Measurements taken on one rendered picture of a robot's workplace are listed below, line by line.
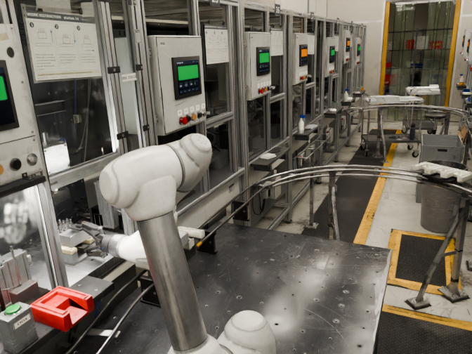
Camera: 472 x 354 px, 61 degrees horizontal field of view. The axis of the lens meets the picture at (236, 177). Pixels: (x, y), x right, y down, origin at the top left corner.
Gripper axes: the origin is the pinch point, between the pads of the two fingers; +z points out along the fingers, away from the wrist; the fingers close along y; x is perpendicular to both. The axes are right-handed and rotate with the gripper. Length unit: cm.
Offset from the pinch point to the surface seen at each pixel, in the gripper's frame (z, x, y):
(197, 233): -32, -44, -13
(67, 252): -0.8, 6.6, -3.9
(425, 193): -136, -281, -65
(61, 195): 4.6, 0.1, 18.0
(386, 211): -101, -315, -102
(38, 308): -21.3, 37.9, -3.9
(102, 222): 9.7, -24.2, -5.4
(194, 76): -17, -77, 59
